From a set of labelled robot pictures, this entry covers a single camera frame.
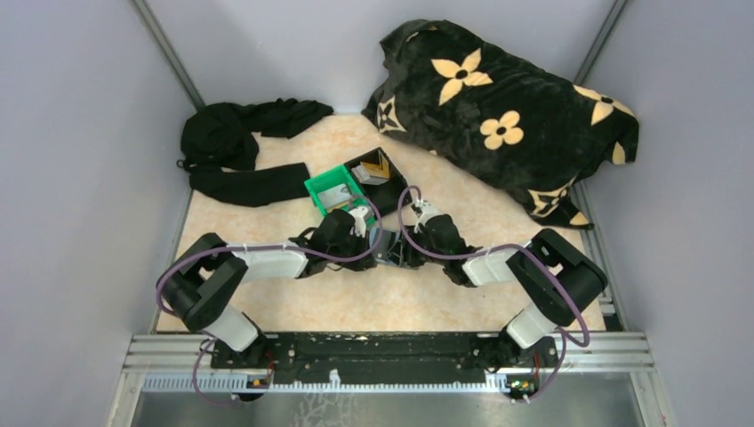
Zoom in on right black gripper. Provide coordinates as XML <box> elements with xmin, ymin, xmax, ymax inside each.
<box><xmin>385</xmin><ymin>223</ymin><xmax>449</xmax><ymax>268</ymax></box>

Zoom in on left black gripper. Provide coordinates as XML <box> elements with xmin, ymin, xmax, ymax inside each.
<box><xmin>328</xmin><ymin>228</ymin><xmax>377</xmax><ymax>272</ymax></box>

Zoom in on green plastic bin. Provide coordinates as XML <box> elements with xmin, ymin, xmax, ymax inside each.
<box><xmin>304</xmin><ymin>165</ymin><xmax>371</xmax><ymax>216</ymax></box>

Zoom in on gold VIP card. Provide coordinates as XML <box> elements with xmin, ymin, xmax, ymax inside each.
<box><xmin>359</xmin><ymin>153</ymin><xmax>391</xmax><ymax>185</ymax></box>

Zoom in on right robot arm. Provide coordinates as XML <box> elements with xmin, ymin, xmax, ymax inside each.
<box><xmin>381</xmin><ymin>214</ymin><xmax>608</xmax><ymax>367</ymax></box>

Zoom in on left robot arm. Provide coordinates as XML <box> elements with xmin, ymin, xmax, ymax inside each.
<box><xmin>156</xmin><ymin>205</ymin><xmax>381</xmax><ymax>368</ymax></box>

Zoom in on cards in black bin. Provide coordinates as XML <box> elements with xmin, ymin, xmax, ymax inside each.
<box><xmin>351</xmin><ymin>165</ymin><xmax>372</xmax><ymax>184</ymax></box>

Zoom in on black plastic bin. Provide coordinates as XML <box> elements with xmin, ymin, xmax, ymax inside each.
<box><xmin>343</xmin><ymin>147</ymin><xmax>408</xmax><ymax>216</ymax></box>

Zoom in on black floral plush blanket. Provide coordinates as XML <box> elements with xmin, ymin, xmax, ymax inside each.
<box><xmin>363</xmin><ymin>19</ymin><xmax>639</xmax><ymax>230</ymax></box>

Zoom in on black cloth garment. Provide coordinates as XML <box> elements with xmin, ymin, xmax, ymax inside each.
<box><xmin>176</xmin><ymin>99</ymin><xmax>334</xmax><ymax>207</ymax></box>

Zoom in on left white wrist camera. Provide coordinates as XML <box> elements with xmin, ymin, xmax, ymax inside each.
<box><xmin>348</xmin><ymin>205</ymin><xmax>373</xmax><ymax>238</ymax></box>

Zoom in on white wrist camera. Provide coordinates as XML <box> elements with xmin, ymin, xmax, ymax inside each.
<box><xmin>411</xmin><ymin>199</ymin><xmax>441</xmax><ymax>233</ymax></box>
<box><xmin>348</xmin><ymin>205</ymin><xmax>373</xmax><ymax>238</ymax></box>

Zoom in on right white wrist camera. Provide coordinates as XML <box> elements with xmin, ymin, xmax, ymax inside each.
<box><xmin>411</xmin><ymin>199</ymin><xmax>441</xmax><ymax>233</ymax></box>

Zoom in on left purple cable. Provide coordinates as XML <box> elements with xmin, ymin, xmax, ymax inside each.
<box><xmin>155</xmin><ymin>194</ymin><xmax>384</xmax><ymax>407</ymax></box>

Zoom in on purple cable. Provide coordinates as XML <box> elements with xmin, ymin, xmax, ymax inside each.
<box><xmin>155</xmin><ymin>194</ymin><xmax>384</xmax><ymax>407</ymax></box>
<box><xmin>397</xmin><ymin>186</ymin><xmax>591</xmax><ymax>404</ymax></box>

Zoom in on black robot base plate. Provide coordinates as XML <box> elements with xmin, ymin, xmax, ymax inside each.
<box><xmin>211</xmin><ymin>332</ymin><xmax>557</xmax><ymax>385</ymax></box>

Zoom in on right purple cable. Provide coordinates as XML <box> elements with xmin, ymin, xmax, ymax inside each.
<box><xmin>397</xmin><ymin>186</ymin><xmax>591</xmax><ymax>404</ymax></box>

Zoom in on aluminium frame rail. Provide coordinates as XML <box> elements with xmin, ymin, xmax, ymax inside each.
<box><xmin>123</xmin><ymin>332</ymin><xmax>654</xmax><ymax>395</ymax></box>

